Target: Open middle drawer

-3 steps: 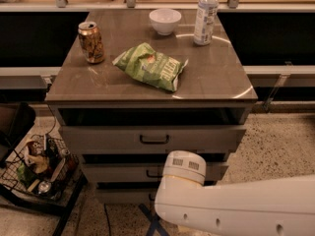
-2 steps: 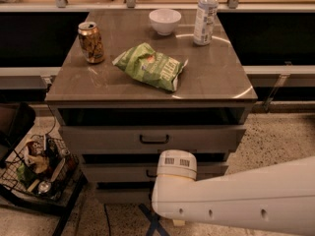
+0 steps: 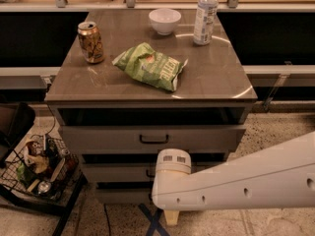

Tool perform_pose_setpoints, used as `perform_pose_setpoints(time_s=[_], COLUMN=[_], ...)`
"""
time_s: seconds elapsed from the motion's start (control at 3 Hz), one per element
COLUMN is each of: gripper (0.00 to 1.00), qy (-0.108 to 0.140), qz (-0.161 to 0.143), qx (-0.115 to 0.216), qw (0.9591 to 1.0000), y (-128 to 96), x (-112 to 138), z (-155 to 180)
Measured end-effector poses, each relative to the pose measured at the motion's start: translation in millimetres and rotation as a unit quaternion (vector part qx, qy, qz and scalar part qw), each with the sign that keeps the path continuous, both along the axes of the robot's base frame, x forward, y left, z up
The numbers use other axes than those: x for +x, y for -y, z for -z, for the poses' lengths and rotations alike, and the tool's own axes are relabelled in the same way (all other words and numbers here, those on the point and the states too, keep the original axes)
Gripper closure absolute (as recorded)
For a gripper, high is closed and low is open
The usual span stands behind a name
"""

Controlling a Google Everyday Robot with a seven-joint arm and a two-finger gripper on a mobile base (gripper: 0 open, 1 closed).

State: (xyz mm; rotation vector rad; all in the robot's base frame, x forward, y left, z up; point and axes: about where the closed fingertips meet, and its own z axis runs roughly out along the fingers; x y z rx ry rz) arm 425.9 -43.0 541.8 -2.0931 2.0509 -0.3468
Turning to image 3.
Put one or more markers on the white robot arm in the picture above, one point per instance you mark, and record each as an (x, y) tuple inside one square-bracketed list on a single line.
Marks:
[(275, 177)]

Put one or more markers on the grey top drawer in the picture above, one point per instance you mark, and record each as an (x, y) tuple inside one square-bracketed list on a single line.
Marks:
[(151, 139)]

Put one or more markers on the grey drawer cabinet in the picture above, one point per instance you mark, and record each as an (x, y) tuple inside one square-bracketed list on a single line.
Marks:
[(150, 92)]

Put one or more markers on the blue tape cross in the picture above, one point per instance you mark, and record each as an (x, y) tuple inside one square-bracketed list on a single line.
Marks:
[(153, 218)]

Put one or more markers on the green chip bag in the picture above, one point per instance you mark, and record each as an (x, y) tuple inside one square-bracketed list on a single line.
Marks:
[(145, 65)]

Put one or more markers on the black chair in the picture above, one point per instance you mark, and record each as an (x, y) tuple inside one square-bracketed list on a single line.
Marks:
[(15, 121)]

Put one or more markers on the gold soda can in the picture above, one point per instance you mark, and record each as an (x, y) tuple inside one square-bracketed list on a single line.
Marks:
[(90, 42)]

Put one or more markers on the white bowl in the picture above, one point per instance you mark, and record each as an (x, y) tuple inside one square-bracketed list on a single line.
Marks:
[(164, 20)]

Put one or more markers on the clear water bottle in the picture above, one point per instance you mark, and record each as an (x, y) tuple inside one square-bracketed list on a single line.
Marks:
[(204, 21)]

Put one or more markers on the black wire basket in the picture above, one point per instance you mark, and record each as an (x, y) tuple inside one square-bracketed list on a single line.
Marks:
[(42, 168)]

